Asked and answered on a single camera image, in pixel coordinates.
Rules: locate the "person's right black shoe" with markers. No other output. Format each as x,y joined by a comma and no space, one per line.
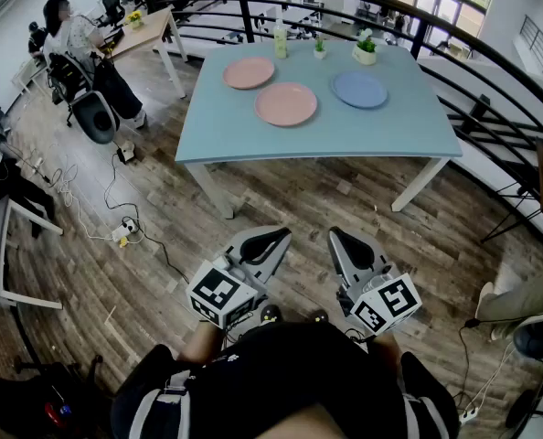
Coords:
319,316

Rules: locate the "white power strip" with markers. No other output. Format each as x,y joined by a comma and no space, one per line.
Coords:
121,232
469,415

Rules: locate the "person's black clothing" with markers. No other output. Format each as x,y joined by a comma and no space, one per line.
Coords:
290,382

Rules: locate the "person's black shoe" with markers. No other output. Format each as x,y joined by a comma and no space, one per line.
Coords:
270,314
319,316

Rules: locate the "small green potted plant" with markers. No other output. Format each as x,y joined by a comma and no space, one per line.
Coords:
320,49

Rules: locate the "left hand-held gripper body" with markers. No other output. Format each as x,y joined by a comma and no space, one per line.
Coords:
221,293

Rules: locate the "black wheeled chair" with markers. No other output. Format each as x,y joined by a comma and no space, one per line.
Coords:
38,400

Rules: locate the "large pink plate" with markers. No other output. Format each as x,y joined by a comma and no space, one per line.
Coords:
286,104

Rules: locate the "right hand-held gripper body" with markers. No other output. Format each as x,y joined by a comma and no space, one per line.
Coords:
383,300

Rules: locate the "grey office chair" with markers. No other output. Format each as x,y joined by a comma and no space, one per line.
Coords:
91,108

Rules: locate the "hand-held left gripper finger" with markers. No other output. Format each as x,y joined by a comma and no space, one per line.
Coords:
258,236
271,256

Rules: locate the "person's right forearm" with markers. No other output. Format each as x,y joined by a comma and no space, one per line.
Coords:
385,349

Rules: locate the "yellow flower pot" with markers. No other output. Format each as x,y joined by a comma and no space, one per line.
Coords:
135,18

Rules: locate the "white flower potted plant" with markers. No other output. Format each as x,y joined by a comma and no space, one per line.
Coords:
365,50

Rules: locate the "small pink plate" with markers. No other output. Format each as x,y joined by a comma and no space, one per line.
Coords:
248,72

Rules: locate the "person's left black shoe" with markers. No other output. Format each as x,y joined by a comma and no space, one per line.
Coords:
270,314

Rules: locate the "black metal railing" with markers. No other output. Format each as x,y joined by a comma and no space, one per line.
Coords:
440,21

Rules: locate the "white and black chair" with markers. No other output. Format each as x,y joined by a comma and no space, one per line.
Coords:
539,341

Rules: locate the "wooden desk with white legs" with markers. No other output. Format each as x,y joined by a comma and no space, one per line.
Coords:
145,32

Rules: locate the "person's left forearm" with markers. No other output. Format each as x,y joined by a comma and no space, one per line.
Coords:
201,343

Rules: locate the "light blue table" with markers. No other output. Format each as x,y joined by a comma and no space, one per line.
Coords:
235,126

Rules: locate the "green bottle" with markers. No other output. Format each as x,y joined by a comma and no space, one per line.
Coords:
280,41

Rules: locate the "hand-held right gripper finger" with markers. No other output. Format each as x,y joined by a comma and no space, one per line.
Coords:
360,245
337,254

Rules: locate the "black garment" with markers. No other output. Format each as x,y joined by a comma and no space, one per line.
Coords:
20,190

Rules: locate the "blue plate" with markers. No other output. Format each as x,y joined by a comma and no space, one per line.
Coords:
359,89

